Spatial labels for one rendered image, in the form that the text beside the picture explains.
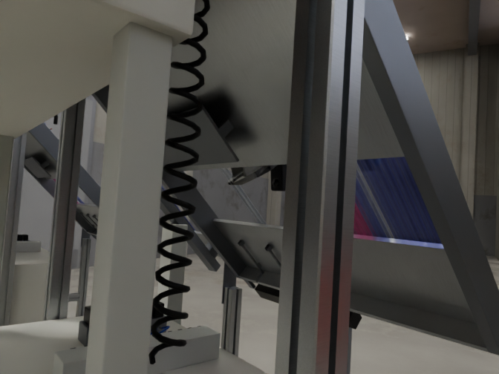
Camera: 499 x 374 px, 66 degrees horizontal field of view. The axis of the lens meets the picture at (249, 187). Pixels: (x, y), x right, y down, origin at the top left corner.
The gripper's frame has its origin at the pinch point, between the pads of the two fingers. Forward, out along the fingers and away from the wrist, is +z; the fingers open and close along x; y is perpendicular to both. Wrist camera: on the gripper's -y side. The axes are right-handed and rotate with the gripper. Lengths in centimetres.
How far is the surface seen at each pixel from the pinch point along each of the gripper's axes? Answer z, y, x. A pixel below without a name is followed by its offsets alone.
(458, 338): 0, -31, 43
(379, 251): -0.8, -14.9, 32.0
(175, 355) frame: 34.8, -12.6, 14.9
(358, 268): -2.1, -21.2, 24.6
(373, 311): -0.9, -31.2, 25.6
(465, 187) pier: -914, -524, -352
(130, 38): 35, 30, 48
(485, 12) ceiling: -1018, -114, -267
